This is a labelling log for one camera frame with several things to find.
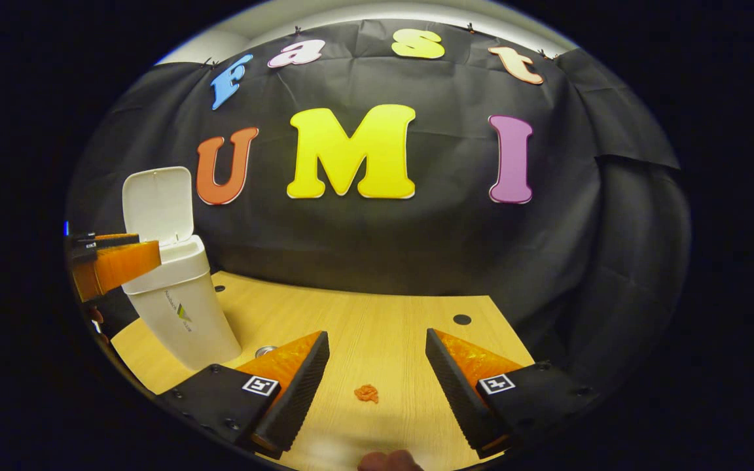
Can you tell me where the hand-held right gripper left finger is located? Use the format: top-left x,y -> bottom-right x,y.
154,330 -> 331,460

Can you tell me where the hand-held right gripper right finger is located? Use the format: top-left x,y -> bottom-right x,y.
425,328 -> 603,459

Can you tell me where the black backdrop cloth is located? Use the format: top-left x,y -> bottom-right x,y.
66,18 -> 692,367

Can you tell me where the white desktop garbage bin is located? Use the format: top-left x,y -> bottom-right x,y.
120,166 -> 243,372

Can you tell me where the wooden desktop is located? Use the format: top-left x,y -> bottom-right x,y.
110,270 -> 536,471

